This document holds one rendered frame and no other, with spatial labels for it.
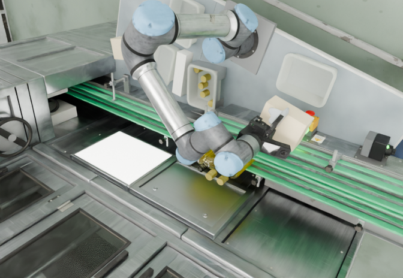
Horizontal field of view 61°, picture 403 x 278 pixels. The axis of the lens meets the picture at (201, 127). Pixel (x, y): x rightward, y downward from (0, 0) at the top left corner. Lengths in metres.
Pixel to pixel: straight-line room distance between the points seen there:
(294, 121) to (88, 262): 0.91
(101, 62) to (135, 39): 1.10
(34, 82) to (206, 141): 1.19
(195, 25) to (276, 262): 0.91
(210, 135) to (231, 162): 0.10
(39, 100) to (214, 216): 1.12
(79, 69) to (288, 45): 1.18
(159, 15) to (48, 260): 0.97
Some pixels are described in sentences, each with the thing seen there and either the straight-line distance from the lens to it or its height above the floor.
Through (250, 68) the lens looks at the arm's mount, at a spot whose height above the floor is 0.76.
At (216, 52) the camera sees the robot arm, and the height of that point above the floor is 1.00.
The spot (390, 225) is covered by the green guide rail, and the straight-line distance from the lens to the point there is 1.54.
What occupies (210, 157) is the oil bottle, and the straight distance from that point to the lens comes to 1.56.
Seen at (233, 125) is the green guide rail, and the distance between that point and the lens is 1.61.
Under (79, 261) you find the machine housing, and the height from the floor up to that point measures 1.69.
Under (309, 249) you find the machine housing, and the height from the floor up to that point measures 1.12.
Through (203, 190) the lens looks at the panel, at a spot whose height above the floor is 1.12.
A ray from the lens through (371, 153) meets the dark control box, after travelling 1.51.
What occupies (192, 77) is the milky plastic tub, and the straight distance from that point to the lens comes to 1.79.
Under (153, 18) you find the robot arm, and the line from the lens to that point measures 1.09.
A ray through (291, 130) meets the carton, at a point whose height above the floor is 1.13.
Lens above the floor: 2.16
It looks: 46 degrees down
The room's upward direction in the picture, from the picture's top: 123 degrees counter-clockwise
